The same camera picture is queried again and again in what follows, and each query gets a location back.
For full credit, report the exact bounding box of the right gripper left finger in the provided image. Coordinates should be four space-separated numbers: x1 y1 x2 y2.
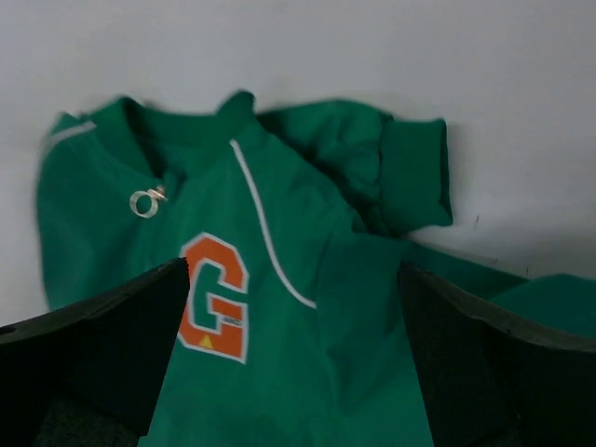
1 258 189 446

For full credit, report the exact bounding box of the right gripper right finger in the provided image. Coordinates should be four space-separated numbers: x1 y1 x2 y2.
399 264 595 446

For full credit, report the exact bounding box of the green jacket white lining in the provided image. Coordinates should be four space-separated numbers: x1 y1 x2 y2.
36 91 595 446

